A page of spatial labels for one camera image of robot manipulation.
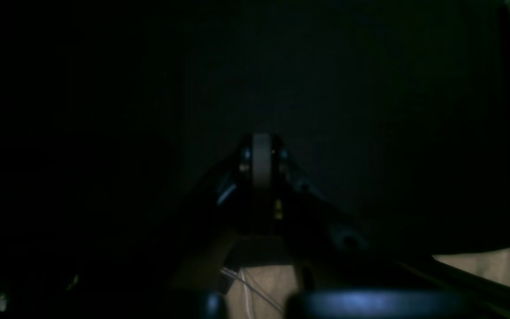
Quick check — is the black table cloth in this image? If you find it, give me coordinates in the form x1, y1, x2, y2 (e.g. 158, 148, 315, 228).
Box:
0, 0, 510, 254

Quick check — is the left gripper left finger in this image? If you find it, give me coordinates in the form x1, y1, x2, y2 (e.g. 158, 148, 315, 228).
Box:
140, 133, 265, 319

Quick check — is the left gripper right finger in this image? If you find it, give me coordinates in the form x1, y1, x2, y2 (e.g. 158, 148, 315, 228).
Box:
262, 134, 473, 319

